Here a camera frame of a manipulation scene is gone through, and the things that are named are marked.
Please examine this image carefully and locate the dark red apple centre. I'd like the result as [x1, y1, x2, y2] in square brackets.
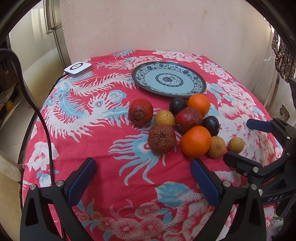
[175, 107, 203, 133]

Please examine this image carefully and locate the white square wireless device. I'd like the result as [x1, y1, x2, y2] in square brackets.
[64, 62, 92, 77]

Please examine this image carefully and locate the tan longan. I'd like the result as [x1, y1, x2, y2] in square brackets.
[228, 137, 244, 154]
[206, 136, 226, 159]

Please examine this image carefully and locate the patterned hanging cloth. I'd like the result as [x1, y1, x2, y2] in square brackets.
[271, 31, 295, 82]

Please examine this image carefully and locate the yellow longan near apples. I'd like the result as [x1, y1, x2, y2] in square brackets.
[154, 110, 175, 127]

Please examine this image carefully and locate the black cable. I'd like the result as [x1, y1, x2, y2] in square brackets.
[0, 48, 67, 241]

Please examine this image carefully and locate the dark plum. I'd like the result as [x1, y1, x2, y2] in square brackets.
[169, 97, 187, 116]
[202, 116, 220, 136]

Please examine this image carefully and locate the wrinkled brown-red apple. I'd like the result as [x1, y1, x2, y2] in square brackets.
[147, 125, 177, 154]

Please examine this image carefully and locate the blue patterned ceramic plate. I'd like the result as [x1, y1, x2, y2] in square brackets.
[132, 61, 207, 98]

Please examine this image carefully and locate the orange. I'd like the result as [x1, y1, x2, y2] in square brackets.
[180, 126, 211, 158]
[187, 94, 211, 117]

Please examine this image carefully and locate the metal door frame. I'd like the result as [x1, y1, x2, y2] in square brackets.
[43, 0, 71, 68]

